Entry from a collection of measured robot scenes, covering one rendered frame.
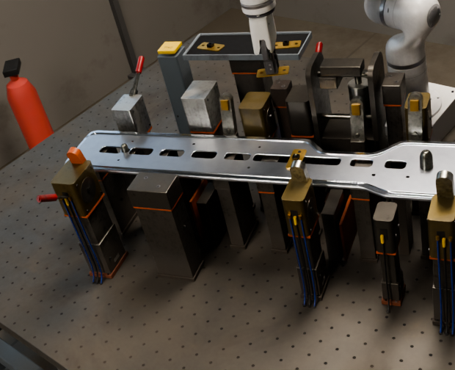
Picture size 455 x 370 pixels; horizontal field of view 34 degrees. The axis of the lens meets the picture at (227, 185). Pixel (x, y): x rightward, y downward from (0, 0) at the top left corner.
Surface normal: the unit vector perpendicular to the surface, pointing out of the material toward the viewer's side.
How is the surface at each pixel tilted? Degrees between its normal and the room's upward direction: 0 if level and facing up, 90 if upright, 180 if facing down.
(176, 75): 90
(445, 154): 0
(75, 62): 90
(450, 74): 0
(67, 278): 0
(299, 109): 90
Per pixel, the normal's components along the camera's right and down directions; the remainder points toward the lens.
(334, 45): -0.20, -0.78
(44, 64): 0.74, 0.27
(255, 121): -0.35, 0.62
